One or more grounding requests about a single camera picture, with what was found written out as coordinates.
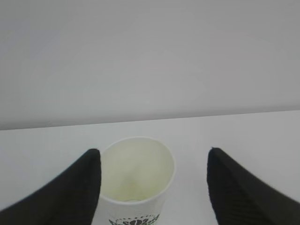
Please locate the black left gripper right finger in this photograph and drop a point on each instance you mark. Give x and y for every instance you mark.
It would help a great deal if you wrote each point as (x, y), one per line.
(240, 198)

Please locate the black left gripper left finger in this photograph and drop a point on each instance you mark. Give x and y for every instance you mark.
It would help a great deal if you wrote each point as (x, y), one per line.
(69, 199)

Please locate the white paper cup green logo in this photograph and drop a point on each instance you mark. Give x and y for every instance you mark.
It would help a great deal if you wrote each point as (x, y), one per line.
(136, 176)

